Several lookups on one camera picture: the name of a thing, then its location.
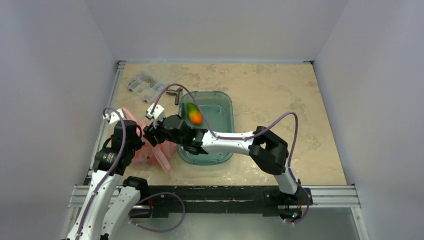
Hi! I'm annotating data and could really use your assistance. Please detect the pink plastic bag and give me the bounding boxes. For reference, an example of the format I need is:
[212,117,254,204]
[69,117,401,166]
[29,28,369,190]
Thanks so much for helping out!
[121,107,177,173]

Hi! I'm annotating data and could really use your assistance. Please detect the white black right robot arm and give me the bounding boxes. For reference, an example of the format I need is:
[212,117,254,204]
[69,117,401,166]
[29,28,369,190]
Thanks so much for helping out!
[143,113,301,204]

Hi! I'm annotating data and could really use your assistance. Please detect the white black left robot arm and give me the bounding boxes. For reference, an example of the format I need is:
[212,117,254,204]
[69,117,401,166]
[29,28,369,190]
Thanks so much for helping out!
[66,120,149,240]

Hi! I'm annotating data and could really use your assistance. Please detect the green orange fake mango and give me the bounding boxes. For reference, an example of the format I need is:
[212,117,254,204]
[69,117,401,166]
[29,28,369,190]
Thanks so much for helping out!
[186,102,203,126]

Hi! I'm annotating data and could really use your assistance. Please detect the teal transparent plastic tray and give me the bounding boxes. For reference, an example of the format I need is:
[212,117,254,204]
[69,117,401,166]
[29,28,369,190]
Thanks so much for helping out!
[177,91,235,166]

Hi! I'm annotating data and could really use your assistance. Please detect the clear plastic screw organizer box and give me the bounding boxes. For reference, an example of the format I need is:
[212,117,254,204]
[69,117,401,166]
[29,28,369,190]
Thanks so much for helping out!
[126,57,184,103]

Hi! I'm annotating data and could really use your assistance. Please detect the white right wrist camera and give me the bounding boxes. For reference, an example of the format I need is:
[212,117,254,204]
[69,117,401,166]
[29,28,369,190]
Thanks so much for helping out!
[145,103,166,121]

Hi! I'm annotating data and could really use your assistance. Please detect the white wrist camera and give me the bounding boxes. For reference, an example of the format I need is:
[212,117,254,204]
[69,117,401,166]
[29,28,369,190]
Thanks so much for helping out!
[102,108,127,126]
[145,103,166,121]

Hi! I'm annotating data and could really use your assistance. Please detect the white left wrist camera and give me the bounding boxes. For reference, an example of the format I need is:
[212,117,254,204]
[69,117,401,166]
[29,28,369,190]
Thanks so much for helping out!
[102,108,127,126]

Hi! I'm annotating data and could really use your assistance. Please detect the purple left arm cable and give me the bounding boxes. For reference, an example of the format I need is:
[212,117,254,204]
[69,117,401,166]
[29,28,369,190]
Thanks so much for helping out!
[74,106,186,240]

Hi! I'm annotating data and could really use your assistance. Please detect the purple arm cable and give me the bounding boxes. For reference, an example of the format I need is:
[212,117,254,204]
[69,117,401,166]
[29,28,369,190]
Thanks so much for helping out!
[150,83,311,226]
[74,106,186,240]

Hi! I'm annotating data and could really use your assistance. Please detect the aluminium frame rail left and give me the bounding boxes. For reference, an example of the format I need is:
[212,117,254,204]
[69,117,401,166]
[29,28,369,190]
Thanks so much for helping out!
[86,60,127,180]

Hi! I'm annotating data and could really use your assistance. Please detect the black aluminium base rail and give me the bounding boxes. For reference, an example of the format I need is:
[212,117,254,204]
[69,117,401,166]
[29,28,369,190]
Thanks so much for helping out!
[68,184,361,220]

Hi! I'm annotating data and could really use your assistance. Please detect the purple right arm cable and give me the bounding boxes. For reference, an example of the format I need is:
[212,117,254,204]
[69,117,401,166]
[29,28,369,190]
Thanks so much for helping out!
[150,83,311,226]

